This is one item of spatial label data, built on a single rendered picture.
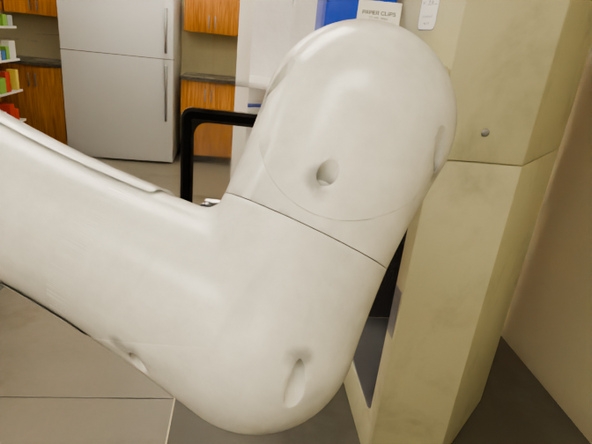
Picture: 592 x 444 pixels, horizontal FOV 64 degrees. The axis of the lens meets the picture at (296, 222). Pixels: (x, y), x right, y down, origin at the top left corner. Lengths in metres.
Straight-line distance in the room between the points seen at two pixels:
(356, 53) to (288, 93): 0.04
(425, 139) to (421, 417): 0.56
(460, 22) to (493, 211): 0.22
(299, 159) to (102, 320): 0.13
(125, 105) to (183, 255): 5.37
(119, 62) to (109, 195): 5.29
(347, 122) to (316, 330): 0.10
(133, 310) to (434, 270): 0.44
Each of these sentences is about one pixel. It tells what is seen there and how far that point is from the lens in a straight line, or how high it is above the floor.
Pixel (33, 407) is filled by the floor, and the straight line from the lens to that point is 2.34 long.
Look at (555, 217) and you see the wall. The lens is 1.10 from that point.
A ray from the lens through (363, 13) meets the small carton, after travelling 0.61.
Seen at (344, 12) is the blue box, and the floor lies 1.56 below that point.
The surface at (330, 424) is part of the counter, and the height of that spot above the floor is 0.94.
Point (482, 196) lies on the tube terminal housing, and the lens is 0.60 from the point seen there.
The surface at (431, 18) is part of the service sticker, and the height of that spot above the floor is 1.56.
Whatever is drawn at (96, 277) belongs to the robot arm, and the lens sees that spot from 0.25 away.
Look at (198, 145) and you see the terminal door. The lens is 0.87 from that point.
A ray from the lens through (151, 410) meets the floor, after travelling 2.22.
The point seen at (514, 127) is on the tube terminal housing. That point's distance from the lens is 0.59.
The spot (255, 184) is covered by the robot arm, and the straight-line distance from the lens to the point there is 0.23.
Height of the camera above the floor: 1.52
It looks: 22 degrees down
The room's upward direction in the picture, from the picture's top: 6 degrees clockwise
